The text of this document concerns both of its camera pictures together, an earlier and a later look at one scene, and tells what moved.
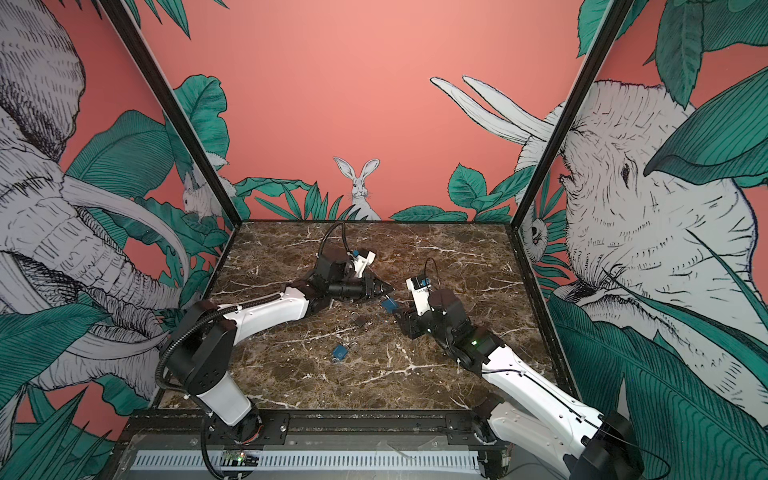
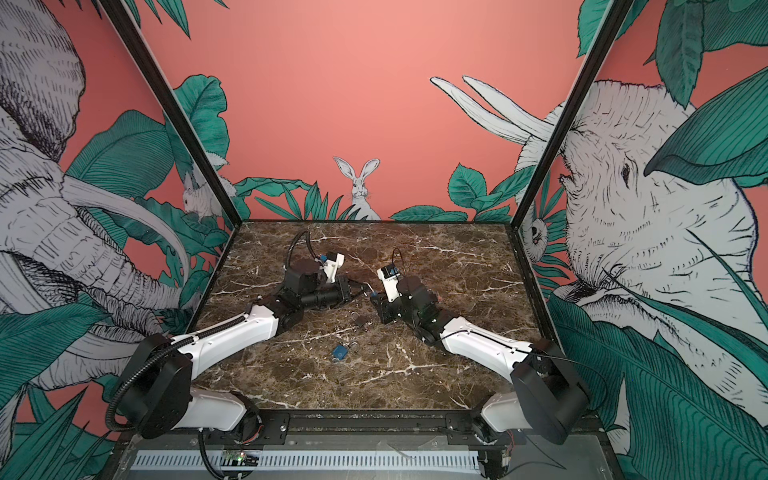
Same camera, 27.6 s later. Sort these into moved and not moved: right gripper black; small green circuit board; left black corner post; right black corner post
Moved: right gripper black
Not moved: right black corner post; left black corner post; small green circuit board
